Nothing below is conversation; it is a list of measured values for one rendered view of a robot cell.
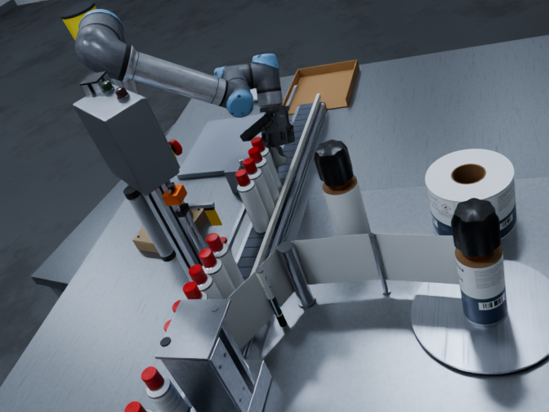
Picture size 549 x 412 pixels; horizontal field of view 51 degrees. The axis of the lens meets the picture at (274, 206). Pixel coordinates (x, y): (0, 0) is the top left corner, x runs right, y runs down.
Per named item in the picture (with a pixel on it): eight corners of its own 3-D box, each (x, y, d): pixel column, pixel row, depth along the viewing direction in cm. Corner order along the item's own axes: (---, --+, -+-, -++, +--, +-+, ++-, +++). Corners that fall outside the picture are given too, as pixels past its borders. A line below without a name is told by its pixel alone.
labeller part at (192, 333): (208, 361, 101) (207, 358, 101) (155, 359, 105) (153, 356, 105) (231, 302, 111) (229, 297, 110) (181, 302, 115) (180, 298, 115)
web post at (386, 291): (390, 295, 134) (375, 237, 123) (381, 295, 135) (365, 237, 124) (390, 288, 135) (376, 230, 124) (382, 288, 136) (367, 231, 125)
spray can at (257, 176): (274, 221, 168) (252, 166, 156) (259, 221, 170) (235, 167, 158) (280, 210, 171) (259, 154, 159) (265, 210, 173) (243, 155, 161)
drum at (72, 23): (126, 51, 608) (100, -2, 575) (105, 68, 586) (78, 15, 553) (101, 52, 628) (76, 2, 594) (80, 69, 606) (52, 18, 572)
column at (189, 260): (210, 293, 160) (96, 81, 120) (196, 293, 162) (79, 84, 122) (215, 280, 163) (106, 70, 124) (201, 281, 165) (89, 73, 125)
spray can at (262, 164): (282, 208, 172) (261, 153, 160) (265, 212, 173) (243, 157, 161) (283, 197, 176) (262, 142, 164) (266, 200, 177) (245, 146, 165)
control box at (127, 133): (145, 197, 121) (104, 121, 110) (112, 174, 133) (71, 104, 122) (184, 170, 125) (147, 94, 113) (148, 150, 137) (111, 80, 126)
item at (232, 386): (255, 436, 116) (209, 360, 101) (198, 431, 121) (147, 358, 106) (272, 376, 126) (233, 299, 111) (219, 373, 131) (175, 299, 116)
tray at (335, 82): (348, 106, 216) (345, 97, 214) (283, 115, 226) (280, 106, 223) (359, 68, 237) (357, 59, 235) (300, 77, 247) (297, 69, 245)
